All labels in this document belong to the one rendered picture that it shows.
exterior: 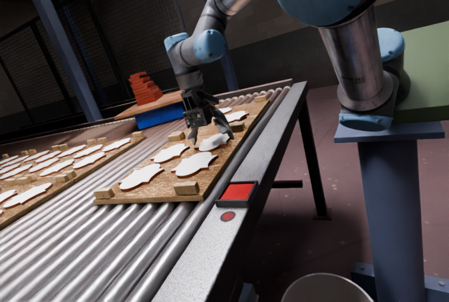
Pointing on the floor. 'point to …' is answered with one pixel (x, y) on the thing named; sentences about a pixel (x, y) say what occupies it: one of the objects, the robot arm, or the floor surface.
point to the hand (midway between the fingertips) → (214, 141)
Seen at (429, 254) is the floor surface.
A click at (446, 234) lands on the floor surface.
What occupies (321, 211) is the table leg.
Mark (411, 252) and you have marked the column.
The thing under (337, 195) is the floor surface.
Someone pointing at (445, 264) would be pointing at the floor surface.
